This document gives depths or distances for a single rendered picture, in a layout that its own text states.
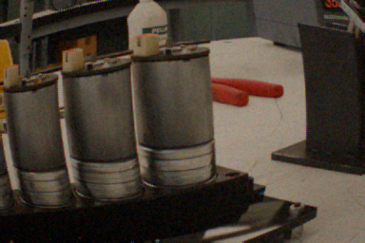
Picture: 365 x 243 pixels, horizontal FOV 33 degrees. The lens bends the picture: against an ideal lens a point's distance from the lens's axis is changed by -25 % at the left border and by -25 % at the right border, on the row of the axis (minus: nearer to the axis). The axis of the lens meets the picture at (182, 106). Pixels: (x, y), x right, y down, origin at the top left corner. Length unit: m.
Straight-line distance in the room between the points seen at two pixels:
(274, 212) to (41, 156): 0.08
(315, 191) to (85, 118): 0.11
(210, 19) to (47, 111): 5.84
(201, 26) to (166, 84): 5.75
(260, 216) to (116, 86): 0.06
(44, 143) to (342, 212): 0.12
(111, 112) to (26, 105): 0.03
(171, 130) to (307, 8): 0.48
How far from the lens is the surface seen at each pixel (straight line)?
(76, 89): 0.23
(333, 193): 0.28
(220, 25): 6.11
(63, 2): 2.97
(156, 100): 0.24
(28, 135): 0.22
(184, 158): 0.24
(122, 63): 0.23
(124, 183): 0.23
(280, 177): 0.32
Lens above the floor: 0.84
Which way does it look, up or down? 11 degrees down
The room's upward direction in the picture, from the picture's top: 4 degrees counter-clockwise
